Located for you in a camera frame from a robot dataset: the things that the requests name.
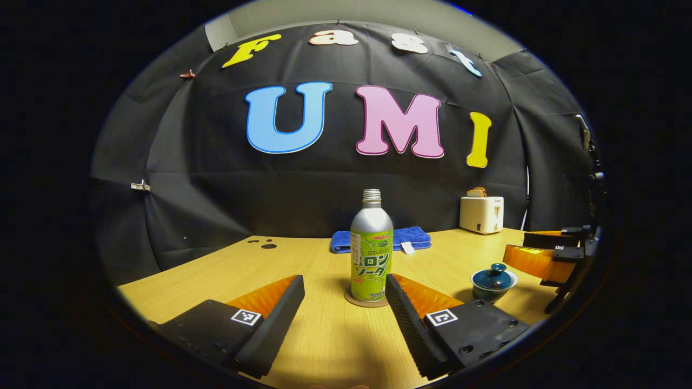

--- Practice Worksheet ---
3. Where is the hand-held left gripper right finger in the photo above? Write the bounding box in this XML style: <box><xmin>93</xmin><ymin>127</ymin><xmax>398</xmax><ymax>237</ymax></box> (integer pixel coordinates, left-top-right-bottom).
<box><xmin>385</xmin><ymin>273</ymin><xmax>530</xmax><ymax>380</ymax></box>

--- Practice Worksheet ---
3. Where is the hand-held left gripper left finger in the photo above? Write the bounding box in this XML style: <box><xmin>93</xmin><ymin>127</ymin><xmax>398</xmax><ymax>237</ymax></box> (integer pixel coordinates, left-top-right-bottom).
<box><xmin>147</xmin><ymin>274</ymin><xmax>306</xmax><ymax>379</ymax></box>

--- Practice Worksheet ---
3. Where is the round brown coaster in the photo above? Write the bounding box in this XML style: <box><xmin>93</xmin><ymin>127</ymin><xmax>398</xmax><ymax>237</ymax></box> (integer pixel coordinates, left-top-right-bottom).
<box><xmin>344</xmin><ymin>285</ymin><xmax>390</xmax><ymax>308</ymax></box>

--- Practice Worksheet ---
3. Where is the teal and white teacup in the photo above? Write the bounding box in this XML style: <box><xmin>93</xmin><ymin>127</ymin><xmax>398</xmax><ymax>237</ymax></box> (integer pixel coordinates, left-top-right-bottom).
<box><xmin>471</xmin><ymin>269</ymin><xmax>518</xmax><ymax>303</ymax></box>

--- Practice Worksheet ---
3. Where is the silver green water bottle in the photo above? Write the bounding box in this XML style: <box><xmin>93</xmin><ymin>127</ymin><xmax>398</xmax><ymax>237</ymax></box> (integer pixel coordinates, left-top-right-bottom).
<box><xmin>350</xmin><ymin>189</ymin><xmax>394</xmax><ymax>303</ymax></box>

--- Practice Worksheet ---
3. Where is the white toaster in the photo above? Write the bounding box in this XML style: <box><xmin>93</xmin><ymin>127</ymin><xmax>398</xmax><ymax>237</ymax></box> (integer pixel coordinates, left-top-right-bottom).
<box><xmin>459</xmin><ymin>196</ymin><xmax>504</xmax><ymax>235</ymax></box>

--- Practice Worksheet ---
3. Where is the blue folded towel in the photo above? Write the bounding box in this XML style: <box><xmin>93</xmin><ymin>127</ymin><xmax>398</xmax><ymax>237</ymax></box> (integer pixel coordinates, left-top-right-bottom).
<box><xmin>330</xmin><ymin>226</ymin><xmax>432</xmax><ymax>254</ymax></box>

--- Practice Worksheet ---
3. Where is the black backdrop cloth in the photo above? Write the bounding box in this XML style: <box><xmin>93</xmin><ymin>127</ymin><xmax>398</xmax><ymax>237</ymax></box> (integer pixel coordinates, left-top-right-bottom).
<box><xmin>89</xmin><ymin>21</ymin><xmax>603</xmax><ymax>287</ymax></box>

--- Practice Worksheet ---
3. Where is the white power cable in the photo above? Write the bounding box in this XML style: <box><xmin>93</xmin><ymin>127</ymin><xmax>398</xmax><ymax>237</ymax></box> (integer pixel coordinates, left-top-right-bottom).
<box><xmin>520</xmin><ymin>165</ymin><xmax>531</xmax><ymax>230</ymax></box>

